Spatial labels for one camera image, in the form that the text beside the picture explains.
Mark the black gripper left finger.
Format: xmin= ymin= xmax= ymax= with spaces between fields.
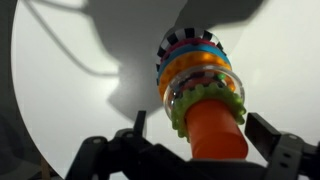
xmin=64 ymin=110 xmax=188 ymax=180

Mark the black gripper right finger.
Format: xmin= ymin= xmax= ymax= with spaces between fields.
xmin=244 ymin=112 xmax=320 ymax=180

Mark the lime green bumpy ring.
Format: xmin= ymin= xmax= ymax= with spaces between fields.
xmin=171 ymin=82 xmax=248 ymax=140

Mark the clear ring with beads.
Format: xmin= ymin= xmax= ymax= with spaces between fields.
xmin=162 ymin=64 xmax=246 ymax=122

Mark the orange ring holder post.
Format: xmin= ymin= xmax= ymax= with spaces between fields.
xmin=184 ymin=98 xmax=250 ymax=161

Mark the orange textured ring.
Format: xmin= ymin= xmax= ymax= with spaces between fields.
xmin=157 ymin=50 xmax=233 ymax=102

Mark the blue ring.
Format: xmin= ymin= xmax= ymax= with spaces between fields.
xmin=156 ymin=43 xmax=232 ymax=82

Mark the pink red ring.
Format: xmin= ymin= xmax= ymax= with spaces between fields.
xmin=159 ymin=37 xmax=218 ymax=65

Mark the black white striped ring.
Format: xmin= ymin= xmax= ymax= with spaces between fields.
xmin=154 ymin=27 xmax=228 ymax=75

